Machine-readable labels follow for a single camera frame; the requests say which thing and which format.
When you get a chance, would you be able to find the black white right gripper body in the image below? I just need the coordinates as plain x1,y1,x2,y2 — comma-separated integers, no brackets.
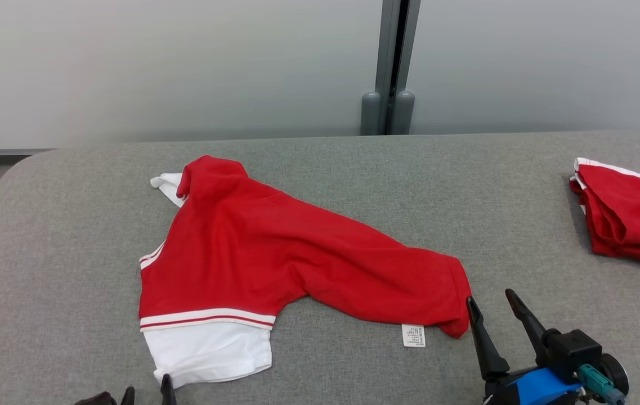
483,371,524,405

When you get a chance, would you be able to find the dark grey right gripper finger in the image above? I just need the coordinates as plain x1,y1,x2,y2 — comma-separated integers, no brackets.
466,296,511,382
504,289,556,367

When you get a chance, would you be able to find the red garment with white band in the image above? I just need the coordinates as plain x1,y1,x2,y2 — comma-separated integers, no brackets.
569,157,640,280

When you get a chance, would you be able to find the red shirt with white sleeves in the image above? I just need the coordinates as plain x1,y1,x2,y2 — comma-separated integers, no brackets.
138,155,473,390

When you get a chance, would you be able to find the blue right camera bracket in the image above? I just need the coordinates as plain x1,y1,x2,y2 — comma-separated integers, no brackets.
503,367,584,405

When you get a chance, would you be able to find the teal right camera cable plug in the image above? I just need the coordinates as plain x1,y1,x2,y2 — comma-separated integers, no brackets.
577,364,627,405

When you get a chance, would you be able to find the grey cylindrical post bumper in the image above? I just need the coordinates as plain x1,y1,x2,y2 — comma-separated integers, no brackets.
390,90,415,136
361,91,382,136

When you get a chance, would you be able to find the grey wall post with gap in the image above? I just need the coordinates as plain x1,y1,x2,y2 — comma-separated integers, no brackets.
375,0,422,136

